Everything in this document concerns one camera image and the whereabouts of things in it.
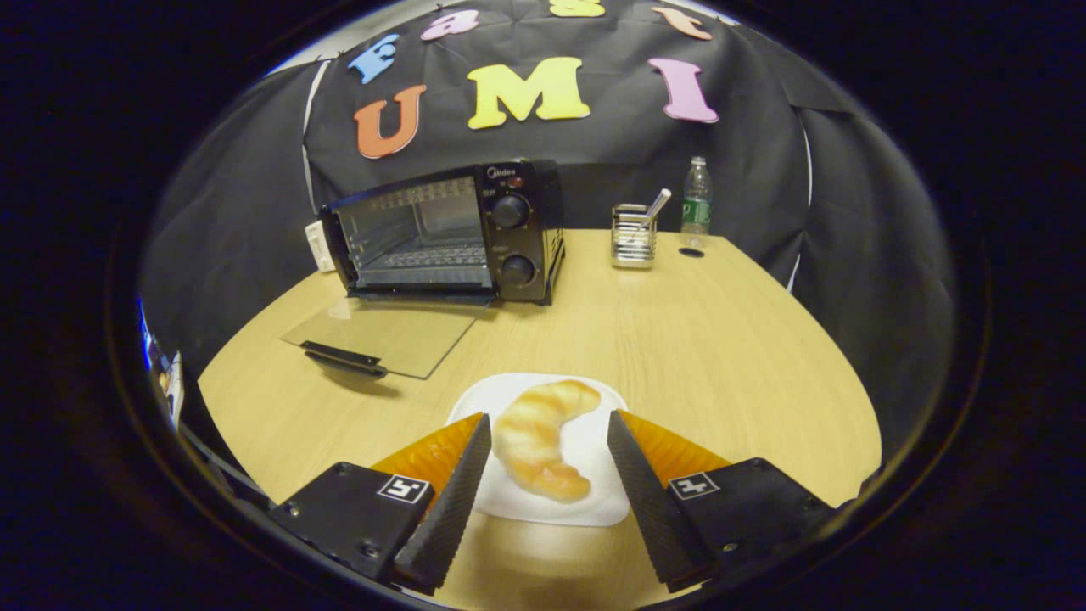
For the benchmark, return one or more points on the white toaster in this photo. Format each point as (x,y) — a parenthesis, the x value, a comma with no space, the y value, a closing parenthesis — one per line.
(320,246)

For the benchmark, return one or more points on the black backdrop cloth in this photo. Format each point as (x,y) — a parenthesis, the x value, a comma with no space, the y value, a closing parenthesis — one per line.
(848,255)

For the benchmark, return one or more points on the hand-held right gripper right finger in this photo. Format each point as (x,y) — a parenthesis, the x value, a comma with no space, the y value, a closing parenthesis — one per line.
(653,509)

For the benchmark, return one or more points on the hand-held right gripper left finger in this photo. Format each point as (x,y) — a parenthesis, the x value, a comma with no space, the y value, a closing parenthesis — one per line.
(445,509)

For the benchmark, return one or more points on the metal utensil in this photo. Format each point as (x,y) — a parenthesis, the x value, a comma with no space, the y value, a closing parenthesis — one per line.
(658,204)

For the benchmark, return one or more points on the black electric oven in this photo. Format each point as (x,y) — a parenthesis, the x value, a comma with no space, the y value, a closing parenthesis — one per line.
(517,229)

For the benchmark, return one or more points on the clear plastic bottle green label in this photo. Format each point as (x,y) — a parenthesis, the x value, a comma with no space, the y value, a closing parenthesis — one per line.
(696,204)

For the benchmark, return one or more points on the white and blue panel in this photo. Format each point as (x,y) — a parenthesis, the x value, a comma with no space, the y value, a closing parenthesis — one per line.
(170,382)

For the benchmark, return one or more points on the golden croissant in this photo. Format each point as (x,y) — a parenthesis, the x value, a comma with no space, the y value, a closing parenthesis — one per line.
(534,441)

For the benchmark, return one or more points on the white square plate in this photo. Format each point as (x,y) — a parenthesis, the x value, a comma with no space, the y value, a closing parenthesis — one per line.
(594,484)

